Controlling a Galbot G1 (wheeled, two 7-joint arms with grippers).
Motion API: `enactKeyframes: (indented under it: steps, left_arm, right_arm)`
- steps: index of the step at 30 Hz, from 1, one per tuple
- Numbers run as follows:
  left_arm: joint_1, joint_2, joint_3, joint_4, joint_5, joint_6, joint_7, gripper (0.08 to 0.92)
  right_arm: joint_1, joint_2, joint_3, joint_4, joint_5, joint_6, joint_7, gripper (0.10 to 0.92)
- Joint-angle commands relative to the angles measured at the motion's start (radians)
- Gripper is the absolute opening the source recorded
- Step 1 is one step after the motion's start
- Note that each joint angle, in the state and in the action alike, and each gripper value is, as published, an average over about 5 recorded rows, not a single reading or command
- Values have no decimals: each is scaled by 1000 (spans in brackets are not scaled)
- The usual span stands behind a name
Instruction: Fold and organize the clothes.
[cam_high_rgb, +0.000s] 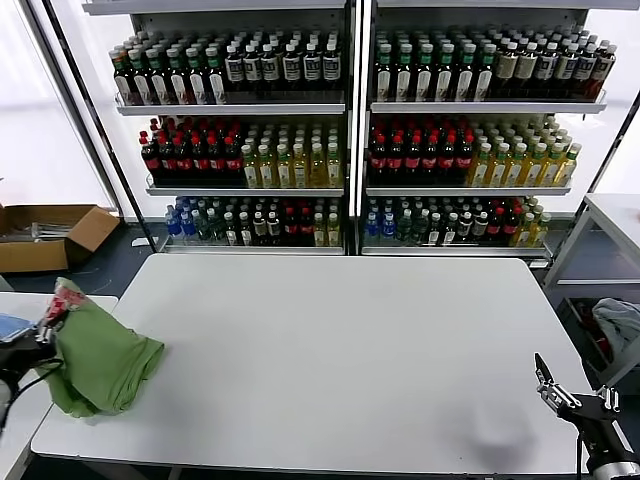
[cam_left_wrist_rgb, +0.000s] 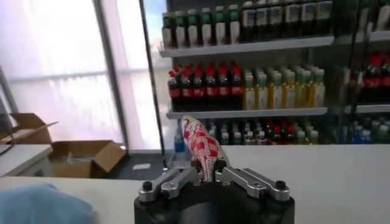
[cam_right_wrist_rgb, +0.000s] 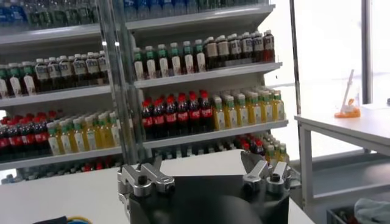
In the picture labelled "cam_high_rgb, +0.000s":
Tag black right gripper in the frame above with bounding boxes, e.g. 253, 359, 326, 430
534, 352, 632, 456

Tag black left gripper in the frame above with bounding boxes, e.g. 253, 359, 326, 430
0, 307, 66, 381

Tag green polo shirt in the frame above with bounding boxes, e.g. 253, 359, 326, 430
44, 277, 166, 419

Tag blue folded cloth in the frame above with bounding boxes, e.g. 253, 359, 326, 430
0, 313, 37, 346

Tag red cloth piece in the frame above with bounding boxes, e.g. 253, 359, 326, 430
582, 317, 610, 354

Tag black storage crate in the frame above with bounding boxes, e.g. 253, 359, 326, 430
562, 297, 615, 372

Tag brown cardboard box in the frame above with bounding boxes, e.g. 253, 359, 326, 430
0, 203, 122, 275

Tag grey crumpled cloth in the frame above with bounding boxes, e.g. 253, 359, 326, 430
592, 297, 640, 362

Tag clear packets in box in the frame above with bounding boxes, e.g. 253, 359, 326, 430
0, 222, 84, 245

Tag small red-label cola bottle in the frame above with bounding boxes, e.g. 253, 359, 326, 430
298, 208, 315, 246
283, 208, 300, 246
502, 207, 521, 245
487, 207, 505, 244

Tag white metal side table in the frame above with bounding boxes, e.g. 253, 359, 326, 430
542, 192, 640, 396

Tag yellow tea bottle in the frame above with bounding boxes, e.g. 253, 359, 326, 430
326, 142, 345, 189
487, 142, 511, 189
309, 142, 328, 189
292, 142, 311, 189
275, 143, 294, 189
539, 142, 566, 189
504, 142, 530, 189
522, 142, 549, 189
241, 143, 261, 189
555, 142, 584, 189
258, 143, 278, 189
467, 142, 494, 189

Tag green-cap dark tea bottle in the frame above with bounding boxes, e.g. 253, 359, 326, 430
205, 46, 226, 105
128, 48, 153, 106
435, 43, 456, 104
395, 43, 415, 104
455, 43, 477, 104
112, 45, 136, 106
166, 48, 189, 106
185, 47, 208, 106
375, 43, 394, 104
416, 43, 435, 104
474, 43, 497, 104
146, 48, 170, 106

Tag white bottle shelf rack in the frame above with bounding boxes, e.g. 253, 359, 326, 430
359, 0, 610, 261
82, 0, 359, 257

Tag white-cap blue-label drink bottle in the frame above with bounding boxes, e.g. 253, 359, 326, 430
321, 41, 343, 94
242, 43, 263, 94
282, 42, 303, 94
302, 42, 322, 94
223, 43, 245, 94
533, 42, 559, 99
553, 42, 579, 99
260, 42, 281, 94
572, 43, 599, 99

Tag white-cap dark red bottle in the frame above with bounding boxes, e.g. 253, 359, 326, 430
589, 43, 619, 99

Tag white-cap beige-label drink bottle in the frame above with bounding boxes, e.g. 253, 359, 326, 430
494, 41, 520, 99
514, 41, 539, 99

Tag black slanted frame pole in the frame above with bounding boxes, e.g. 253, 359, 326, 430
42, 0, 159, 249
574, 94, 640, 217

